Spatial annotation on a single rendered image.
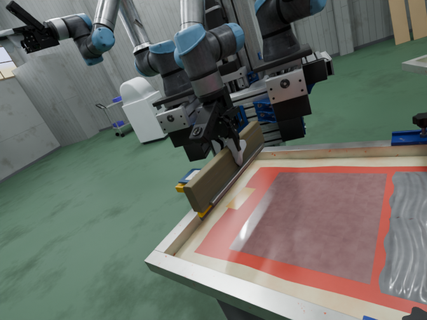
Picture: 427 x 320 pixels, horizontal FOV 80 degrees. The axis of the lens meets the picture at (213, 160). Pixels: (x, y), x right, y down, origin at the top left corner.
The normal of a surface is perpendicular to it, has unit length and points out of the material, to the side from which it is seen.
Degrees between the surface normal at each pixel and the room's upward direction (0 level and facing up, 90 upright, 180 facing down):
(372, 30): 90
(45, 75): 90
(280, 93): 90
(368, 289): 0
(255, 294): 0
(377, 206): 0
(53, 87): 90
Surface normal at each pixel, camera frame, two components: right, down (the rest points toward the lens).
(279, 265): -0.35, -0.85
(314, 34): -0.25, 0.49
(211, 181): 0.76, -0.03
